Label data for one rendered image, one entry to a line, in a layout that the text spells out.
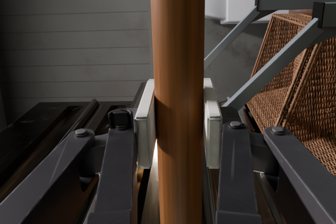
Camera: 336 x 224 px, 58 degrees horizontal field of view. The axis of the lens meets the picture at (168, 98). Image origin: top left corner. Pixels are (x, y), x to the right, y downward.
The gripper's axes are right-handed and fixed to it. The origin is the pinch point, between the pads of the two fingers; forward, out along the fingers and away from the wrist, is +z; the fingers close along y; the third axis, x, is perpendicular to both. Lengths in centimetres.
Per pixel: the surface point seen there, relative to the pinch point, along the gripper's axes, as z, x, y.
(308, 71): 87, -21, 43
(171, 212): -1.0, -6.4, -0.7
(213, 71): 332, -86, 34
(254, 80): 38.4, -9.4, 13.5
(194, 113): -0.9, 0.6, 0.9
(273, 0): 86, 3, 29
